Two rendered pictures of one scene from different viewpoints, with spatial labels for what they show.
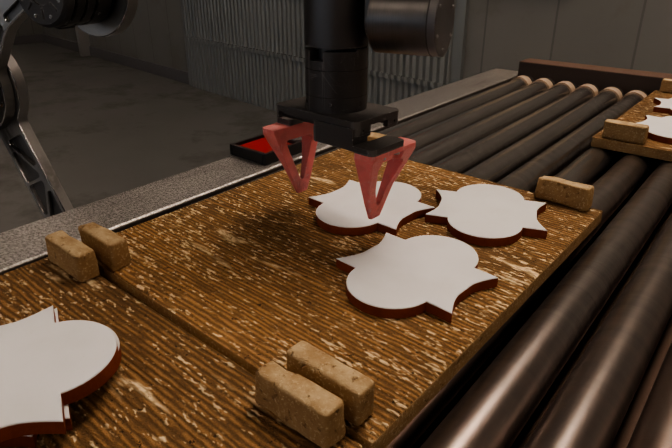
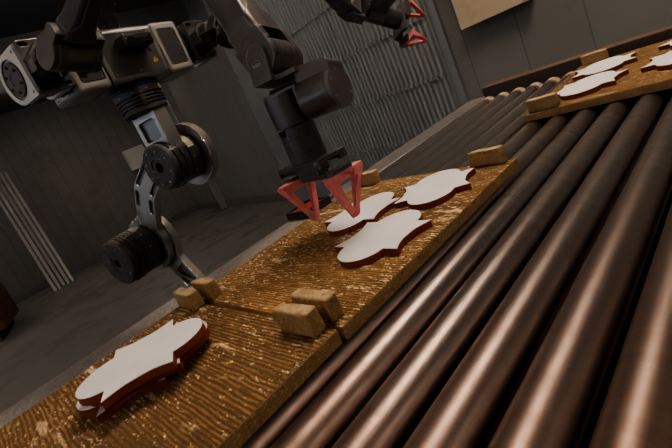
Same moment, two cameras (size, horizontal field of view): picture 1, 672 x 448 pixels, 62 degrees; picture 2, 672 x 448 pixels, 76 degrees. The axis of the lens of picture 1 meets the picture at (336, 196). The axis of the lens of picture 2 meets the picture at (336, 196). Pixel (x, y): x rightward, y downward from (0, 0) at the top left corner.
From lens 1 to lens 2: 18 cm
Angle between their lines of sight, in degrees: 14
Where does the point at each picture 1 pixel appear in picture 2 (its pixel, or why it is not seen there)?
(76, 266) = (189, 301)
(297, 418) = (296, 325)
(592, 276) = (506, 199)
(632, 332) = (524, 221)
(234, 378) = (271, 324)
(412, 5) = (316, 84)
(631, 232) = (541, 164)
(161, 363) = (234, 330)
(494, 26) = (482, 73)
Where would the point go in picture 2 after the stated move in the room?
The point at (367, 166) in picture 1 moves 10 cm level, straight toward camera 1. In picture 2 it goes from (331, 184) to (319, 208)
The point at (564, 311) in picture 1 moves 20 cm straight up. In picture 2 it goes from (482, 225) to (424, 66)
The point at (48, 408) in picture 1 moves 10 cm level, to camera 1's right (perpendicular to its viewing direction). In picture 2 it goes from (166, 358) to (256, 327)
